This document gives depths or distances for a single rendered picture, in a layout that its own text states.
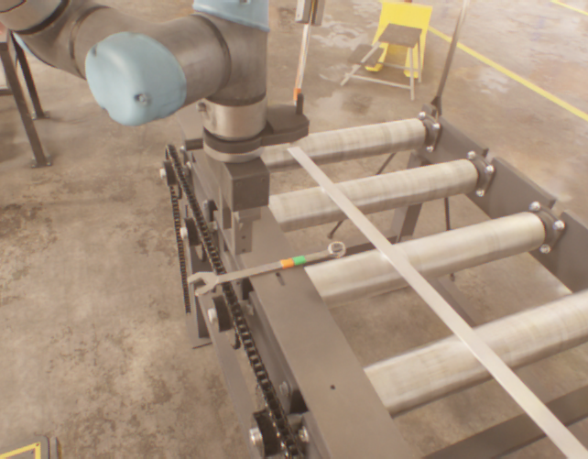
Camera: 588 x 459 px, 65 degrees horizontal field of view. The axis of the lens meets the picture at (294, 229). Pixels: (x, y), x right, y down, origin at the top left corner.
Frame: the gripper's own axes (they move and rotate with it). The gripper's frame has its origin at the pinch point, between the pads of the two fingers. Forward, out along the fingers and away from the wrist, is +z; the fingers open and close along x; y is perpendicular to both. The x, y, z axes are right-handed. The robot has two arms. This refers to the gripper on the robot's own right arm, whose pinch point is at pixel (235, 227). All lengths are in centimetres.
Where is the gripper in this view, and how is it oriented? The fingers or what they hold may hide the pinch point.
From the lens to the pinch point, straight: 66.4
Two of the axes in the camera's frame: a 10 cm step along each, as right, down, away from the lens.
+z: -0.7, 7.5, 6.5
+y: -9.2, 2.0, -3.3
